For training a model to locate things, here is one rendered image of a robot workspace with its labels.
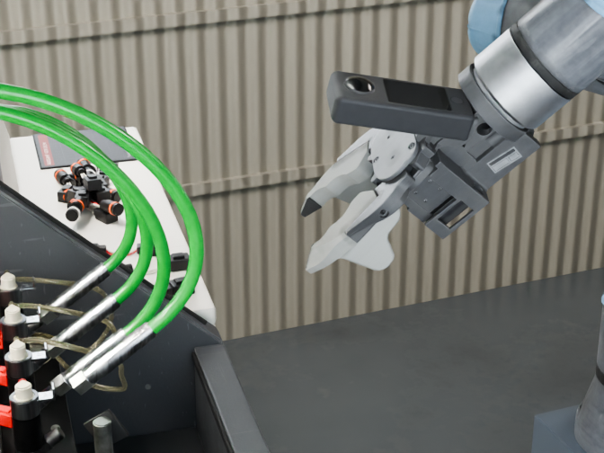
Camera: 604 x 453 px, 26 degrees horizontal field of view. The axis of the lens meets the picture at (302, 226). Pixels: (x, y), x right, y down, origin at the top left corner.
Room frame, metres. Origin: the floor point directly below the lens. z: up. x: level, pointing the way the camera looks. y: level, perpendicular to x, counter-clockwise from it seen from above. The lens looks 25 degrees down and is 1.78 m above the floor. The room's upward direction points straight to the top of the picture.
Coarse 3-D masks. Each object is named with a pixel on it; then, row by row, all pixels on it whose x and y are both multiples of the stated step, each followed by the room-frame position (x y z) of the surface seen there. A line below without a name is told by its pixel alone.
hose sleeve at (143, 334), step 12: (144, 324) 1.12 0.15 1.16; (132, 336) 1.11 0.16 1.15; (144, 336) 1.11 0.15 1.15; (120, 348) 1.11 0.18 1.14; (132, 348) 1.11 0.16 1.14; (96, 360) 1.11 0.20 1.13; (108, 360) 1.10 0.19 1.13; (120, 360) 1.10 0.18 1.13; (84, 372) 1.10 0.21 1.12; (96, 372) 1.10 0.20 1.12; (108, 372) 1.10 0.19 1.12
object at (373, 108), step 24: (336, 72) 1.00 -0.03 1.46; (336, 96) 0.97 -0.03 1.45; (360, 96) 0.97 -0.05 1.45; (384, 96) 0.98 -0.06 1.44; (408, 96) 0.99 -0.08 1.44; (432, 96) 1.00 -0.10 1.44; (456, 96) 1.00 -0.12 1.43; (336, 120) 0.97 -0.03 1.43; (360, 120) 0.97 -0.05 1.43; (384, 120) 0.97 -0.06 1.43; (408, 120) 0.97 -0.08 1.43; (432, 120) 0.97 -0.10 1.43; (456, 120) 0.98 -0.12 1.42
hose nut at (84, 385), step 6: (78, 372) 1.10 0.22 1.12; (72, 378) 1.10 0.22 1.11; (78, 378) 1.10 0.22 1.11; (84, 378) 1.09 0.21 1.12; (72, 384) 1.09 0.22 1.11; (78, 384) 1.09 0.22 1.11; (84, 384) 1.09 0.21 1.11; (90, 384) 1.09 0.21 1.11; (78, 390) 1.09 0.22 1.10; (84, 390) 1.09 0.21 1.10
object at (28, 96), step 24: (0, 96) 1.08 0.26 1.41; (24, 96) 1.09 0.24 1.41; (48, 96) 1.10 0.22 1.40; (96, 120) 1.10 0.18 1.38; (120, 144) 1.11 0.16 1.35; (168, 192) 1.12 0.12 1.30; (192, 216) 1.12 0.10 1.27; (192, 240) 1.12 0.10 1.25; (192, 264) 1.12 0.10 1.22; (192, 288) 1.12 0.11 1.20; (168, 312) 1.12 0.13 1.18
